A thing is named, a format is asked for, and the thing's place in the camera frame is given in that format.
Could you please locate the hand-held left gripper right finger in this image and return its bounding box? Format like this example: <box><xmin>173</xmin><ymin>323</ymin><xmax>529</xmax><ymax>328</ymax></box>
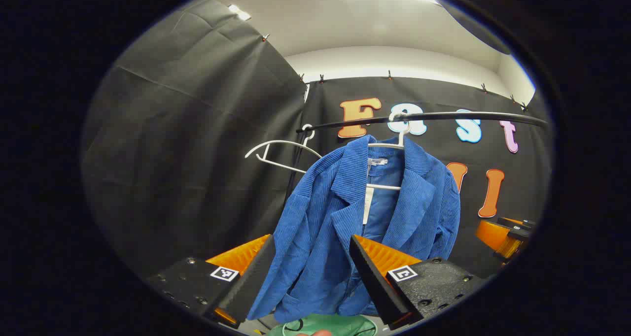
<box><xmin>349</xmin><ymin>235</ymin><xmax>486</xmax><ymax>331</ymax></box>

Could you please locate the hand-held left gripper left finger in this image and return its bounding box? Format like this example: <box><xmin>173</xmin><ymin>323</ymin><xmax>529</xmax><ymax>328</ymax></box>
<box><xmin>145</xmin><ymin>234</ymin><xmax>277</xmax><ymax>329</ymax></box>

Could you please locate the green laundry hamper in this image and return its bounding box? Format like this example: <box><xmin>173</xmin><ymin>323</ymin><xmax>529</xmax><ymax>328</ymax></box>
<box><xmin>266</xmin><ymin>314</ymin><xmax>378</xmax><ymax>336</ymax></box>

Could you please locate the blue corduroy jacket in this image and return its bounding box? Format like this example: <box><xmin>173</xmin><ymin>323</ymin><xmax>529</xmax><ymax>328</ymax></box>
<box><xmin>246</xmin><ymin>135</ymin><xmax>461</xmax><ymax>324</ymax></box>

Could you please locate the white plastic hanger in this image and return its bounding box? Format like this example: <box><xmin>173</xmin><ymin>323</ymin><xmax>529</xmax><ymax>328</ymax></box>
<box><xmin>245</xmin><ymin>124</ymin><xmax>323</xmax><ymax>175</ymax></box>
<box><xmin>366</xmin><ymin>112</ymin><xmax>414</xmax><ymax>191</ymax></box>

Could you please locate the black clothes rack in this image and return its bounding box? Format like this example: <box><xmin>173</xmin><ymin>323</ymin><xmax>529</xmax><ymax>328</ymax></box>
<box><xmin>283</xmin><ymin>110</ymin><xmax>549</xmax><ymax>203</ymax></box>

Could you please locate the black backdrop cloth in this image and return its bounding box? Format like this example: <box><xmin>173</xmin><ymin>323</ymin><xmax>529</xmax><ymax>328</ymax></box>
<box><xmin>81</xmin><ymin>0</ymin><xmax>553</xmax><ymax>287</ymax></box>

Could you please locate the row of small black clips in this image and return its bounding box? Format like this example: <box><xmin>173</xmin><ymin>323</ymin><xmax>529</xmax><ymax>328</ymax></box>
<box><xmin>261</xmin><ymin>33</ymin><xmax>529</xmax><ymax>111</ymax></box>

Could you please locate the small ceiling light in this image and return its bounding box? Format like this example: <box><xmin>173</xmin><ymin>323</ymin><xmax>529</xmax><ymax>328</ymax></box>
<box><xmin>228</xmin><ymin>3</ymin><xmax>252</xmax><ymax>22</ymax></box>

